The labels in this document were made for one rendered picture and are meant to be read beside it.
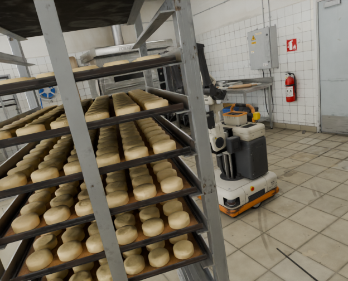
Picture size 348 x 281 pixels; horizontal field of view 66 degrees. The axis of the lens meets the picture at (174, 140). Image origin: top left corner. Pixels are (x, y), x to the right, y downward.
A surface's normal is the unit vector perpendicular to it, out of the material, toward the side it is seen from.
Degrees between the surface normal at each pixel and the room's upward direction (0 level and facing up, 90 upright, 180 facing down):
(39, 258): 0
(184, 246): 0
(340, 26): 90
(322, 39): 90
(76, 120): 90
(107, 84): 90
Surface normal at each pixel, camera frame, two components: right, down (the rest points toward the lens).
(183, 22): 0.23, 0.22
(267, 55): -0.84, 0.28
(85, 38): 0.51, 0.14
